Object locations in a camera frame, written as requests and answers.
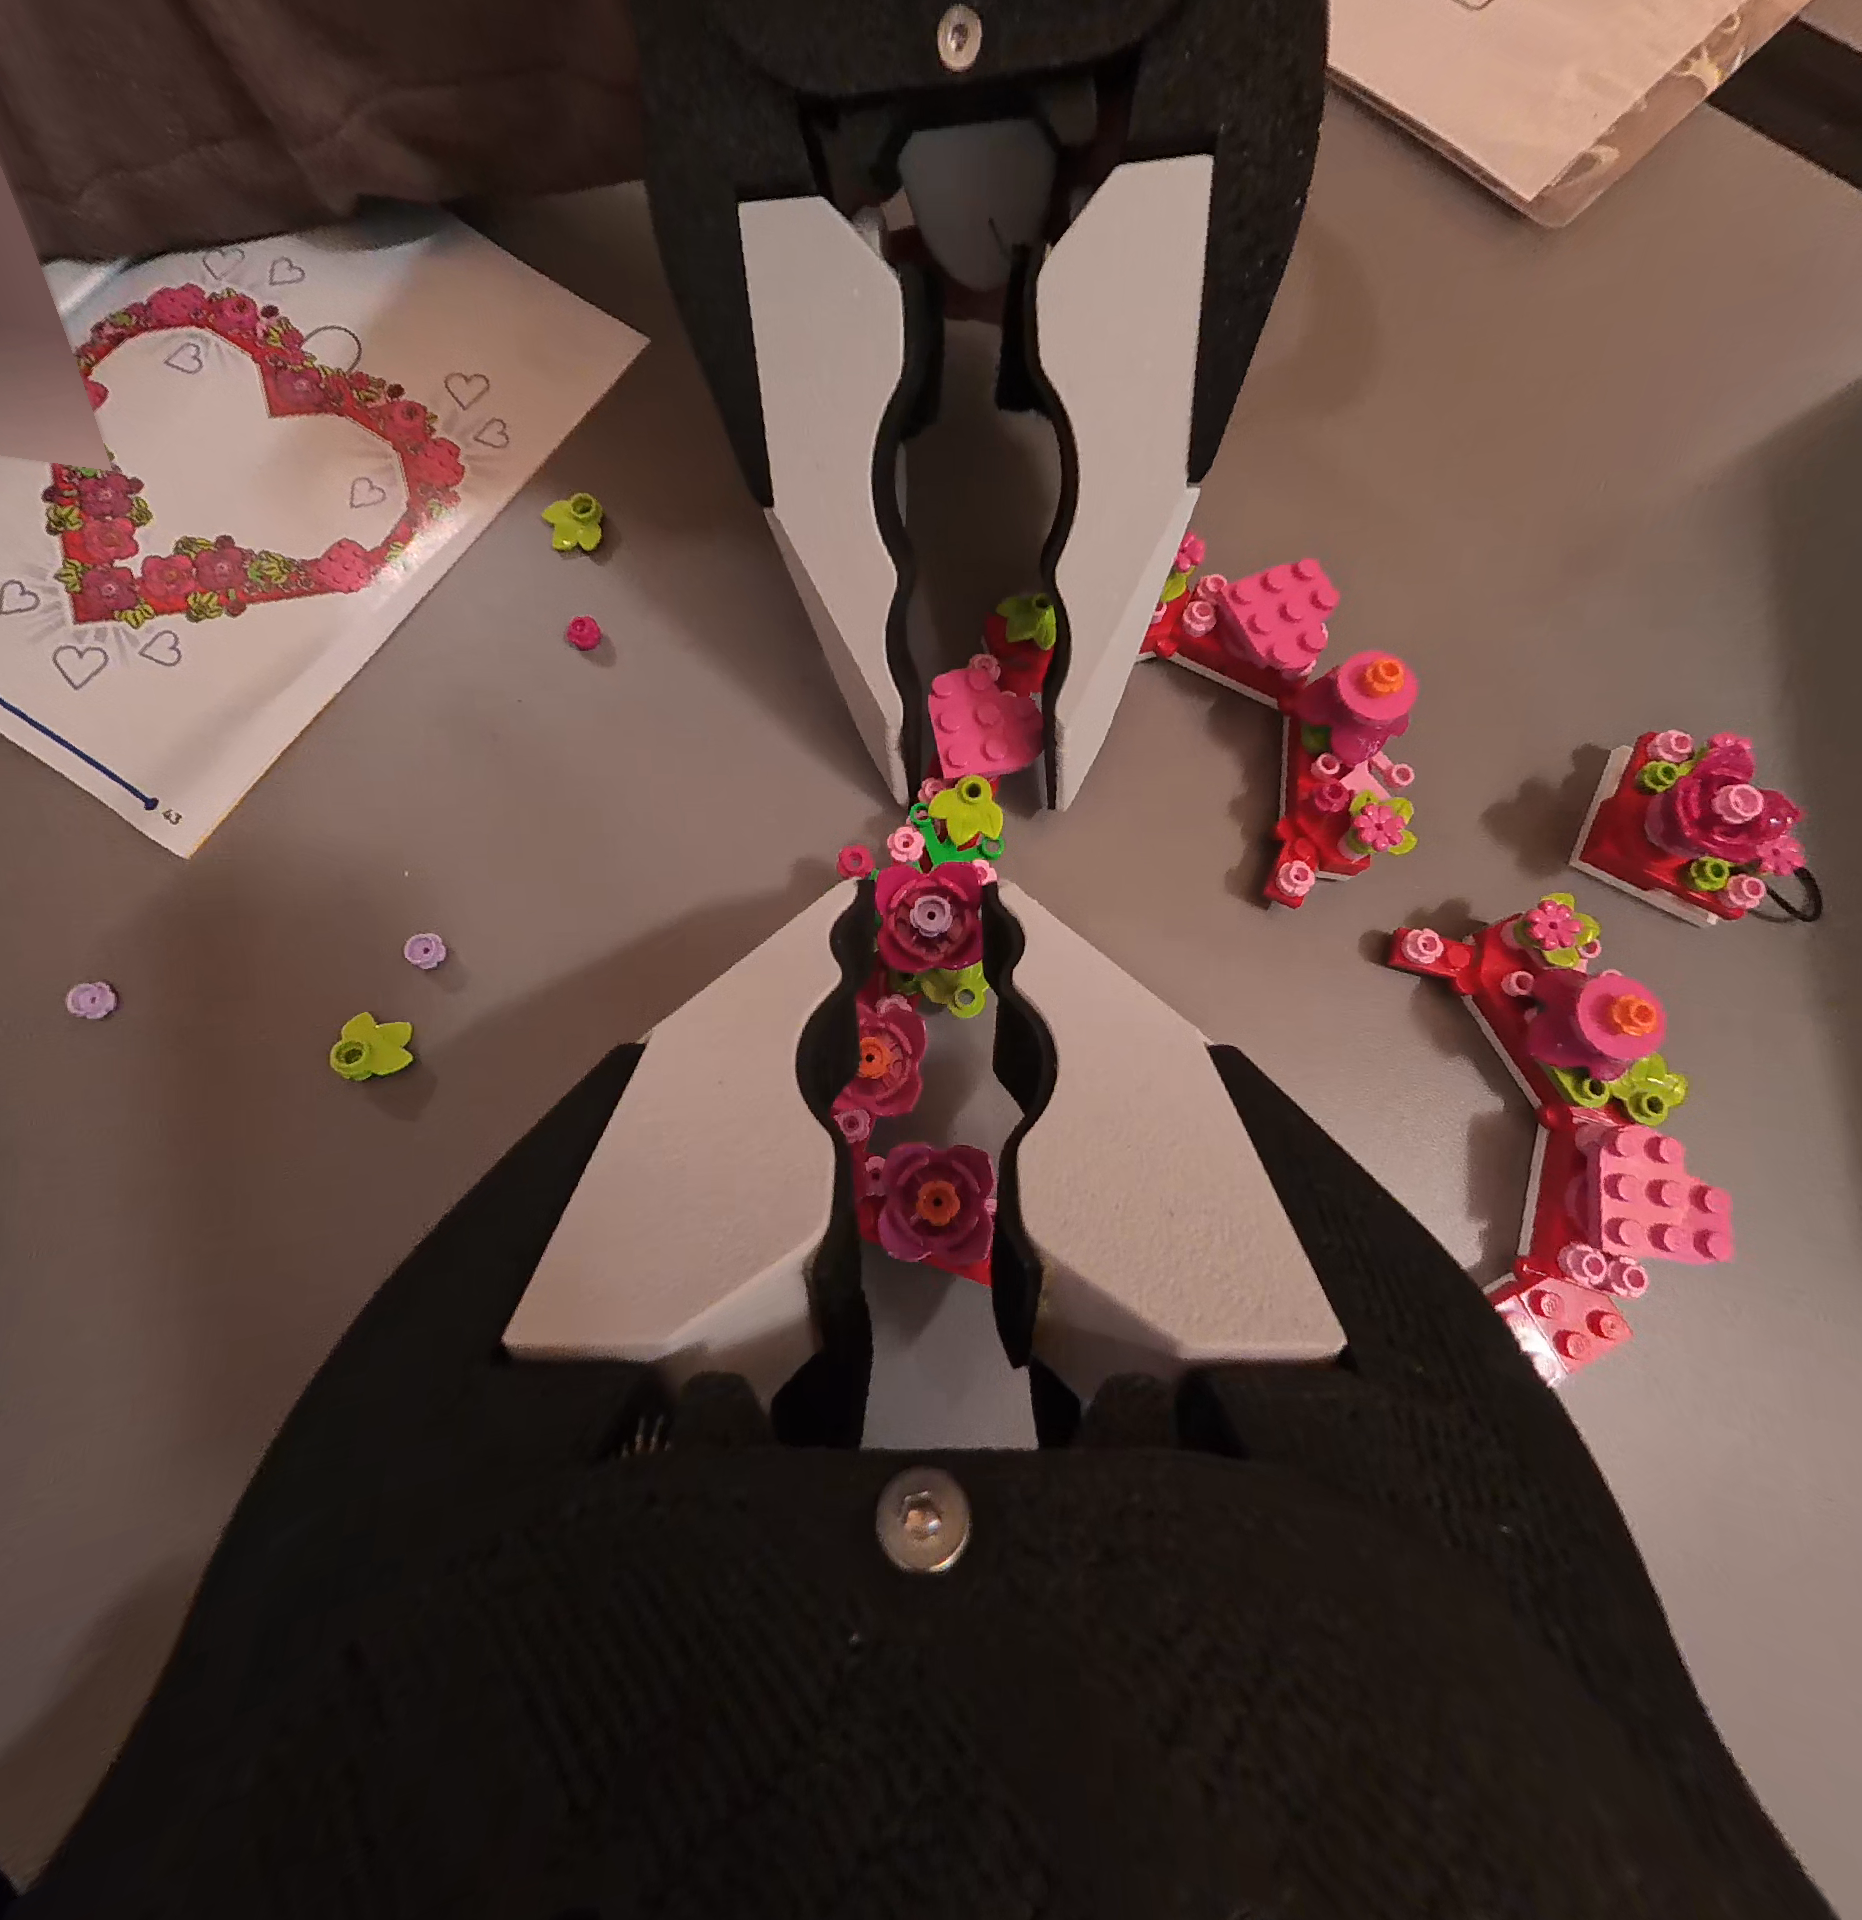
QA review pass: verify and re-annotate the red lego frame with roses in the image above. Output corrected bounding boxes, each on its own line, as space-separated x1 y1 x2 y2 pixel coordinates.
835 592 1062 1289

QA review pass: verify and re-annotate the lego flower cluster with rose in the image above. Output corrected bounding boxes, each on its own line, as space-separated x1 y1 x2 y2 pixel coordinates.
838 773 1012 1024

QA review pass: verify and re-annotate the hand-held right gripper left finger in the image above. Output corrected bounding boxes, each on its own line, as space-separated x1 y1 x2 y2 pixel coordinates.
503 877 874 1450

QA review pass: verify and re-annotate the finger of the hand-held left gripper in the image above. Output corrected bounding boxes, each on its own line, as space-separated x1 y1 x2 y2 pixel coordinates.
1004 150 1218 814
738 193 952 808

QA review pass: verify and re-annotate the brown cloth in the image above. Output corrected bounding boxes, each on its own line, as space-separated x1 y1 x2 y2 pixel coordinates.
0 0 646 229

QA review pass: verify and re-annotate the lego instruction booklet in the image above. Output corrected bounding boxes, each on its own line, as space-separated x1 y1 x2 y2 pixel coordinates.
0 91 650 861

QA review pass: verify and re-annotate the red lego frame segment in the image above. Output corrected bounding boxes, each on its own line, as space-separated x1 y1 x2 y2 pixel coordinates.
1390 892 1739 1390
1570 731 1809 931
1140 533 1423 910

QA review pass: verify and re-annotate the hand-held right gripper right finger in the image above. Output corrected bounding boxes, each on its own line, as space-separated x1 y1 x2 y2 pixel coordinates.
989 877 1349 1450

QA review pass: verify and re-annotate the cardboard booklet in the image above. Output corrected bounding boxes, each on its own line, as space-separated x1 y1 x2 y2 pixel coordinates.
1329 0 1821 231

